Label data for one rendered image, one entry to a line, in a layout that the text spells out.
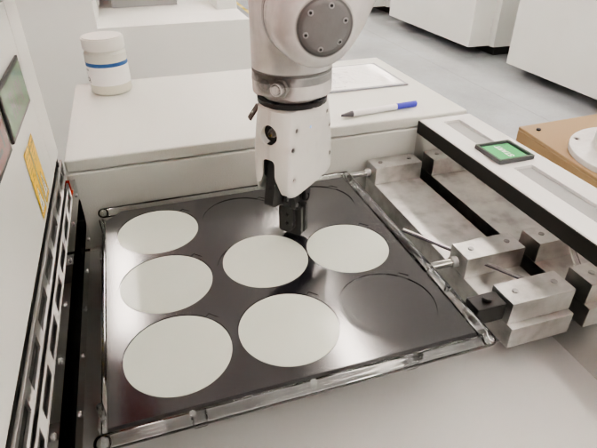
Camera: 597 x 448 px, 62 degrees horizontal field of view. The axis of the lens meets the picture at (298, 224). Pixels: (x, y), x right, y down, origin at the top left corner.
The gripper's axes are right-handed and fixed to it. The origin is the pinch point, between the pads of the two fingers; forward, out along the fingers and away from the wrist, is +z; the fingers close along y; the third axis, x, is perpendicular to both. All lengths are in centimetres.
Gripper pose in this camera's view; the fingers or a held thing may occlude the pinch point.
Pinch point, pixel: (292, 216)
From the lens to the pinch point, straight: 62.1
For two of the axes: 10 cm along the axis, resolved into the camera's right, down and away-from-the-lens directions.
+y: 5.0, -4.7, 7.2
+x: -8.6, -2.7, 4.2
